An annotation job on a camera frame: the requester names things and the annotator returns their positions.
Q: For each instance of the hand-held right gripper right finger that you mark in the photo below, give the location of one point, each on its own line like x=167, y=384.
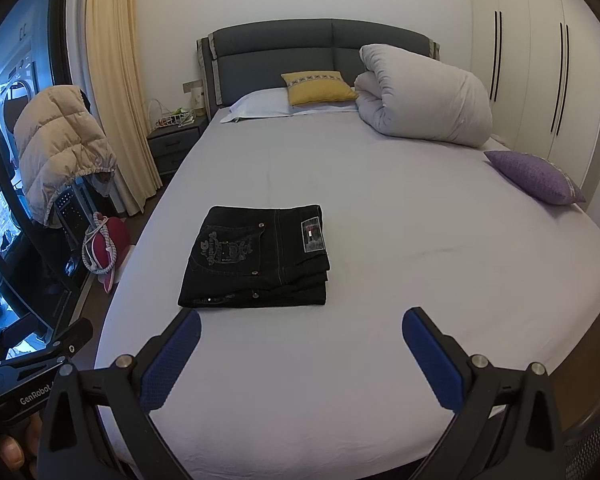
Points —
x=430, y=360

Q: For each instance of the grey nightstand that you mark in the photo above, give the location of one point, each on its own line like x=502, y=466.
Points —
x=172, y=147

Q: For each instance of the window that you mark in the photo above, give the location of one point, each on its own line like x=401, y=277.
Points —
x=25, y=35

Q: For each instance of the cream curtain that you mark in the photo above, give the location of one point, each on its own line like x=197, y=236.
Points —
x=115, y=60

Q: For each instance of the white pillow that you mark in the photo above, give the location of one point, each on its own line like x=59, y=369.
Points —
x=260, y=105

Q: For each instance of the grey upholstered headboard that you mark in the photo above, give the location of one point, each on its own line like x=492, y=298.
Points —
x=280, y=50

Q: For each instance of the white wardrobe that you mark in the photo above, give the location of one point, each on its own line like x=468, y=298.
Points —
x=525, y=60

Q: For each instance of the white cup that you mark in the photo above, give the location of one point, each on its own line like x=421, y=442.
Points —
x=198, y=99

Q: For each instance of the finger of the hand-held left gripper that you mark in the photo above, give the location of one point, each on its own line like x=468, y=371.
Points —
x=72, y=340

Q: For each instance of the person's left hand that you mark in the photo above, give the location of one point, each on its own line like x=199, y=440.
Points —
x=11, y=452

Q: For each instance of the beige down jacket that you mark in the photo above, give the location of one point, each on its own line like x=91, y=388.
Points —
x=55, y=135

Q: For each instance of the bed with white sheet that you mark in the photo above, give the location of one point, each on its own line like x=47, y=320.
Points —
x=380, y=210

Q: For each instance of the dark denim pants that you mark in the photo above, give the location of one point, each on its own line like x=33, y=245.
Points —
x=240, y=270

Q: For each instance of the purple pillow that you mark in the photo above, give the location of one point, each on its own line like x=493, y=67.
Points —
x=535, y=175

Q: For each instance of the yellow pillow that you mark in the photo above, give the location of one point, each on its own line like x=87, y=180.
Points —
x=317, y=87

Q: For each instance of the rolled white duvet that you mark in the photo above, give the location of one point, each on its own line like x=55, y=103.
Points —
x=425, y=95

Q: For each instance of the pink bag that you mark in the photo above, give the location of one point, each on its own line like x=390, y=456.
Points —
x=115, y=240

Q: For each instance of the dark chair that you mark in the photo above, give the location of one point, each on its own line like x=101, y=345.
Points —
x=70, y=215

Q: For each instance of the black mesh chair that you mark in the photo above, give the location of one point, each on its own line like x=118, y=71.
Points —
x=595, y=445

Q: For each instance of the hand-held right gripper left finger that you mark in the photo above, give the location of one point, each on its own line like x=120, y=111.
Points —
x=172, y=360

